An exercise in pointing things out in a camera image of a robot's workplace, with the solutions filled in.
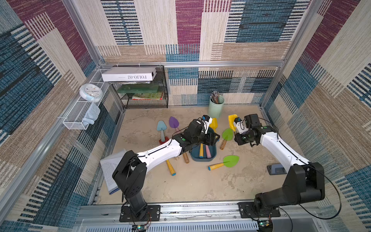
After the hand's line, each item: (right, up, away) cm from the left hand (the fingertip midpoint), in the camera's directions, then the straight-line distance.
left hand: (215, 134), depth 80 cm
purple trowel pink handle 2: (-2, -14, +9) cm, 16 cm away
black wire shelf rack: (-61, +20, +32) cm, 72 cm away
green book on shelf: (-49, +30, +21) cm, 61 cm away
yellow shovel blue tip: (-24, -22, +4) cm, 33 cm away
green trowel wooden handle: (-16, -15, +10) cm, 24 cm away
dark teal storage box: (-5, -13, +12) cm, 18 cm away
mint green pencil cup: (+5, +16, +28) cm, 32 cm away
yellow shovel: (-6, -12, +13) cm, 19 cm away
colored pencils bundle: (+4, +25, +24) cm, 35 cm away
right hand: (+15, -2, +8) cm, 17 cm away
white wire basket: (-69, +8, -12) cm, 70 cm away
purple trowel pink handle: (-25, +5, +30) cm, 40 cm away
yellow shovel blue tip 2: (+5, +5, +29) cm, 30 cm away
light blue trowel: (-35, +4, +28) cm, 45 cm away
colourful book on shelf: (-42, +24, +21) cm, 53 cm away
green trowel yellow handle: (+10, -18, +11) cm, 23 cm away
